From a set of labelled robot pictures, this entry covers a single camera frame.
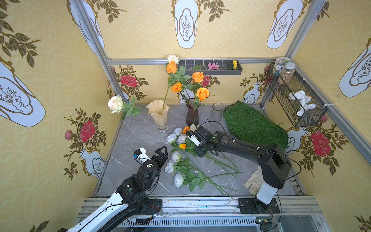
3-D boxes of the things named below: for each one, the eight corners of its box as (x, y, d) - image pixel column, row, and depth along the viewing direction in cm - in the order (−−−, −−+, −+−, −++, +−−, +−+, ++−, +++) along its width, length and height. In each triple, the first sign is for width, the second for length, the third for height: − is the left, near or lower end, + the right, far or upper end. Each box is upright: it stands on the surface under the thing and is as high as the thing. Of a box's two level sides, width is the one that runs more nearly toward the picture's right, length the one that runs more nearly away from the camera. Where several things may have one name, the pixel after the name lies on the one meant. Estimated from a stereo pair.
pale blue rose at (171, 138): (167, 144, 100) (166, 139, 95) (167, 138, 103) (166, 133, 98) (176, 144, 100) (175, 139, 95) (176, 138, 103) (176, 133, 98)
